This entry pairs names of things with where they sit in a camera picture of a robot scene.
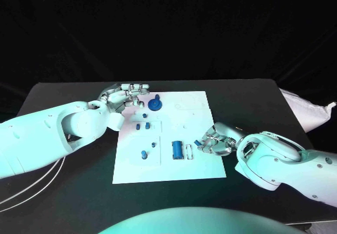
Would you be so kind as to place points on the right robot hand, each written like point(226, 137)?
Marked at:
point(224, 130)

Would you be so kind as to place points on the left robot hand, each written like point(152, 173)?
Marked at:
point(117, 97)

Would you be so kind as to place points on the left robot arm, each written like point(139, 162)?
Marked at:
point(33, 135)

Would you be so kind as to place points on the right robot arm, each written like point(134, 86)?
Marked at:
point(284, 164)

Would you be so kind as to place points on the white task board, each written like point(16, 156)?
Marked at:
point(170, 170)

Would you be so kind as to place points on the blue gear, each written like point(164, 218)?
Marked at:
point(154, 105)

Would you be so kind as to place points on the blue plug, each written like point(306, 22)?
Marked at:
point(137, 126)
point(147, 125)

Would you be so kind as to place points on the long blue cylinder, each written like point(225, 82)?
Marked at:
point(177, 150)

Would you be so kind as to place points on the white cloth bag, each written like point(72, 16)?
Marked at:
point(306, 113)

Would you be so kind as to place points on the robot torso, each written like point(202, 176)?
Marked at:
point(200, 221)

